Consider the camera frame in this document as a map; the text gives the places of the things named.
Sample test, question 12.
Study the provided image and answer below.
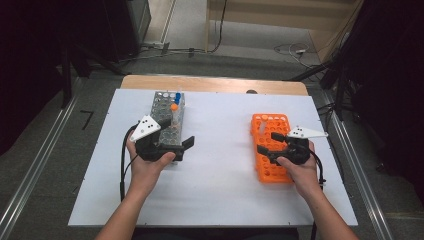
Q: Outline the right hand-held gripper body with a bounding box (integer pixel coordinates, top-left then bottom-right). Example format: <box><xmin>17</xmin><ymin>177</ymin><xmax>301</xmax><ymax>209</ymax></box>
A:
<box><xmin>268</xmin><ymin>126</ymin><xmax>330</xmax><ymax>166</ymax></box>

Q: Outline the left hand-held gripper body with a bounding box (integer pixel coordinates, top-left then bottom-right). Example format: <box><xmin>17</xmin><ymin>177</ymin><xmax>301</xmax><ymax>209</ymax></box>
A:
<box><xmin>129</xmin><ymin>114</ymin><xmax>185</xmax><ymax>163</ymax></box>

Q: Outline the orange plastic test tube rack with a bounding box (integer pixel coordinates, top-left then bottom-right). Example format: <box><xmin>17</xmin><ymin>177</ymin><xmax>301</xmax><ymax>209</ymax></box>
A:
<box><xmin>250</xmin><ymin>113</ymin><xmax>294</xmax><ymax>184</ymax></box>

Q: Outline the metal test tube rack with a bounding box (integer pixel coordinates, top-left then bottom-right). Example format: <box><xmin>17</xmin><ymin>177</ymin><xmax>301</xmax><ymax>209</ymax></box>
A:
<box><xmin>149</xmin><ymin>90</ymin><xmax>186</xmax><ymax>166</ymax></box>

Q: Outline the person's right hand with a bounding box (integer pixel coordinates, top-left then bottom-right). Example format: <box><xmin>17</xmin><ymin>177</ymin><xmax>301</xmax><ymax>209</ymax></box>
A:
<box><xmin>275</xmin><ymin>141</ymin><xmax>323</xmax><ymax>200</ymax></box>

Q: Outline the person's left hand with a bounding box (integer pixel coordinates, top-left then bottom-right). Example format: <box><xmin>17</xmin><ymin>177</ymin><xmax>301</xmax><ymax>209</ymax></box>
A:
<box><xmin>125</xmin><ymin>141</ymin><xmax>177</xmax><ymax>198</ymax></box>

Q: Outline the black stand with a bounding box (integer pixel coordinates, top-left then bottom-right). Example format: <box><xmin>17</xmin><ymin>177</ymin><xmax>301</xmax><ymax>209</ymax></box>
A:
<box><xmin>58</xmin><ymin>39</ymin><xmax>129</xmax><ymax>109</ymax></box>
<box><xmin>288</xmin><ymin>56</ymin><xmax>358</xmax><ymax>123</ymax></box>

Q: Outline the dark equipment cabinet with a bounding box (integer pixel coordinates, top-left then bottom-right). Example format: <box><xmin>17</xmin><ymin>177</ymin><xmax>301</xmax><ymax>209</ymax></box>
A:
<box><xmin>99</xmin><ymin>0</ymin><xmax>153</xmax><ymax>63</ymax></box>

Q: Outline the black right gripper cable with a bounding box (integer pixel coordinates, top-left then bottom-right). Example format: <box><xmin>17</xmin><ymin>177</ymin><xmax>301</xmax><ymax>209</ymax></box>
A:
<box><xmin>309</xmin><ymin>149</ymin><xmax>327</xmax><ymax>240</ymax></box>

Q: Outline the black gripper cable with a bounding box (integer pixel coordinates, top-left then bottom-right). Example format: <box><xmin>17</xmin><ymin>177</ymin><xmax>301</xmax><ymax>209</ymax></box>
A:
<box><xmin>119</xmin><ymin>123</ymin><xmax>140</xmax><ymax>203</ymax></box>
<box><xmin>309</xmin><ymin>149</ymin><xmax>327</xmax><ymax>240</ymax></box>

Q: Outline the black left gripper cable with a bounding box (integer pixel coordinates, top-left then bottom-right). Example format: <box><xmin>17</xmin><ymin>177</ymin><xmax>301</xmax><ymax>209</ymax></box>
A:
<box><xmin>119</xmin><ymin>123</ymin><xmax>140</xmax><ymax>203</ymax></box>

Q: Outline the aluminium floor rail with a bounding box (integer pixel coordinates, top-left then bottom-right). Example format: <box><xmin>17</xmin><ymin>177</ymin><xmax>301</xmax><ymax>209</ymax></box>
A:
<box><xmin>0</xmin><ymin>75</ymin><xmax>85</xmax><ymax>240</ymax></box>
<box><xmin>318</xmin><ymin>89</ymin><xmax>396</xmax><ymax>240</ymax></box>

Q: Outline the white floor cable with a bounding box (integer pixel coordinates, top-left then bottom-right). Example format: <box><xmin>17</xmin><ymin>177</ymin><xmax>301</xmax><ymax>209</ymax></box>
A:
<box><xmin>273</xmin><ymin>42</ymin><xmax>313</xmax><ymax>69</ymax></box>

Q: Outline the black hanging cable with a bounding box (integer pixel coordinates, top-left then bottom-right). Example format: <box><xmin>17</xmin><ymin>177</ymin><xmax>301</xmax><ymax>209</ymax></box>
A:
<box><xmin>208</xmin><ymin>0</ymin><xmax>229</xmax><ymax>54</ymax></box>

